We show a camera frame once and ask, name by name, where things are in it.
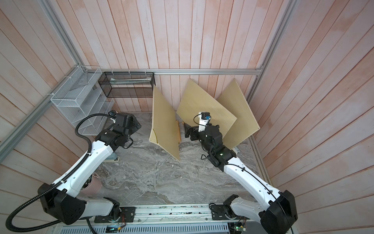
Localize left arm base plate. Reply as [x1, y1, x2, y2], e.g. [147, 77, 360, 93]
[94, 207, 136, 223]

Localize aluminium front rail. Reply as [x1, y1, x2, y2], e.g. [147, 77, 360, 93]
[47, 203, 265, 234]

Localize white wire mesh shelf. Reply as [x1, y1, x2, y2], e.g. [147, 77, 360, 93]
[51, 66, 115, 127]

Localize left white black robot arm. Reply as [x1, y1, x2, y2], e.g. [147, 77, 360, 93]
[38, 113, 141, 225]

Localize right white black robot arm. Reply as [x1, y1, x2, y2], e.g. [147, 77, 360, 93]
[184, 123, 298, 234]

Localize pink cup of pencils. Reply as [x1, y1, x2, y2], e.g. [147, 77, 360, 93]
[80, 173, 102, 196]

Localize black corrugated cable conduit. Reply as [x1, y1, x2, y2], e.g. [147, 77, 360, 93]
[5, 113, 116, 234]

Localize horizontal aluminium wall profile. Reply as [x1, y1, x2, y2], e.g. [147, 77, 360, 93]
[99, 68, 262, 75]

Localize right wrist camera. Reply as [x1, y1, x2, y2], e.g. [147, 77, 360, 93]
[198, 112, 211, 132]

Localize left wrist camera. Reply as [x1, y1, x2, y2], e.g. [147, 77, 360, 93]
[108, 110, 117, 119]

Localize plywood board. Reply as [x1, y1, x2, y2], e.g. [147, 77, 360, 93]
[149, 86, 180, 160]
[217, 79, 260, 149]
[177, 80, 237, 136]

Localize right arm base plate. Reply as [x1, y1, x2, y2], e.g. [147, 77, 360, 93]
[208, 203, 247, 220]

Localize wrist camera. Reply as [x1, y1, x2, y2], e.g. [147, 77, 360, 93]
[198, 112, 211, 132]
[108, 110, 117, 119]

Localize black wire mesh basket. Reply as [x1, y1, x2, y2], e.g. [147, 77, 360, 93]
[98, 71, 155, 98]

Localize wooden easel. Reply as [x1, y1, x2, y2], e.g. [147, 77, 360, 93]
[176, 121, 182, 144]

